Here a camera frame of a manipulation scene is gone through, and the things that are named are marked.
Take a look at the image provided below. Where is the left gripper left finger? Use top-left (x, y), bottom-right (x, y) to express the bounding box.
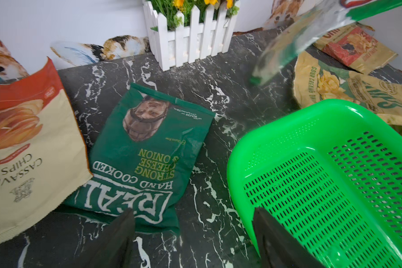
top-left (82, 208), bottom-right (135, 268)

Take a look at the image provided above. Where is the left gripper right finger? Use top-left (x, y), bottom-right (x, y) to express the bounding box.
top-left (252, 207), bottom-right (324, 268)

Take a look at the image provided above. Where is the green plastic basket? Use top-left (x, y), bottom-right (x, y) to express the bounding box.
top-left (227, 99), bottom-right (402, 268)

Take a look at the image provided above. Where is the tan sour cream chips bag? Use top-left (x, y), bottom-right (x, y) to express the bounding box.
top-left (293, 52), bottom-right (402, 136)

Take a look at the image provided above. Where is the cassava chips bag red cream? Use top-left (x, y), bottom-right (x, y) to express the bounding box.
top-left (0, 60), bottom-right (92, 243)

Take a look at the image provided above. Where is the green white chips bag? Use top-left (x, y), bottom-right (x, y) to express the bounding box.
top-left (250, 0), bottom-right (402, 86)

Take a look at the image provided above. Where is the tan red CHIPS bag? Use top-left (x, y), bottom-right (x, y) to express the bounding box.
top-left (314, 23), bottom-right (398, 75)

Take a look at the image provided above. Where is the white picket fence flower box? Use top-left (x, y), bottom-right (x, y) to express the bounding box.
top-left (143, 1), bottom-right (240, 71)

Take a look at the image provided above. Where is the dark green REAL chips bag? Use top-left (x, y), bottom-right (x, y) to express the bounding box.
top-left (64, 84), bottom-right (215, 233)

